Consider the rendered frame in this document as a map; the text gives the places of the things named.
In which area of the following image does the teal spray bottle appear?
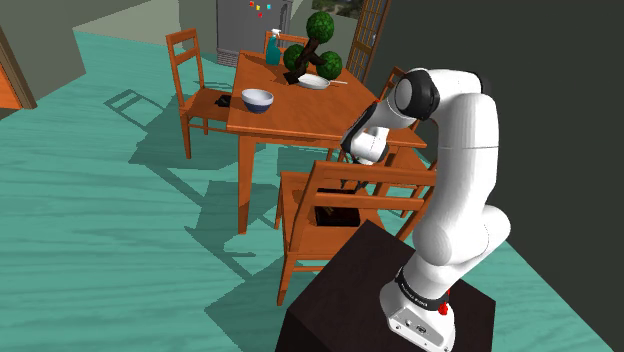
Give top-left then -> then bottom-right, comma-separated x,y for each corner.
265,28 -> 283,67

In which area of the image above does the dark robot stand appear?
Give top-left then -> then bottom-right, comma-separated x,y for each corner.
274,219 -> 497,352

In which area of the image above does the window with greenery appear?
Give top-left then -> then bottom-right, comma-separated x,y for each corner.
311,0 -> 365,21

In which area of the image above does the wooden chair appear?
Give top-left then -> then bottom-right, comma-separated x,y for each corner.
165,27 -> 235,160
264,30 -> 310,55
274,160 -> 438,307
325,65 -> 438,219

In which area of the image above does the white and blue bowl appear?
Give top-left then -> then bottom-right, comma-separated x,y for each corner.
241,88 -> 275,115

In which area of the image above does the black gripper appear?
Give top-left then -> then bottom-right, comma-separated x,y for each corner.
341,156 -> 375,193

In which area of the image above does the wooden dining table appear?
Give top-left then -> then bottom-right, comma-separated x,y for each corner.
226,48 -> 428,235

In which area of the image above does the green bonsai plant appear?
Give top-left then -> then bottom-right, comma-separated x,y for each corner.
282,11 -> 344,86

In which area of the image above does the grey refrigerator with magnets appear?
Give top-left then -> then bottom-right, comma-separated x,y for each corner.
216,0 -> 294,68

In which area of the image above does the black box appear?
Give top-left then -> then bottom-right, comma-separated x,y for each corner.
314,188 -> 362,228

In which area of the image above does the white pan with handle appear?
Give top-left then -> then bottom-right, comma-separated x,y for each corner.
297,73 -> 349,91

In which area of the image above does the orange door with frame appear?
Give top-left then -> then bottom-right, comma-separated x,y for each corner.
0,26 -> 38,111

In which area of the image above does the brown door with glass panes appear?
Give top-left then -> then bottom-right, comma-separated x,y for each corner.
345,0 -> 393,85

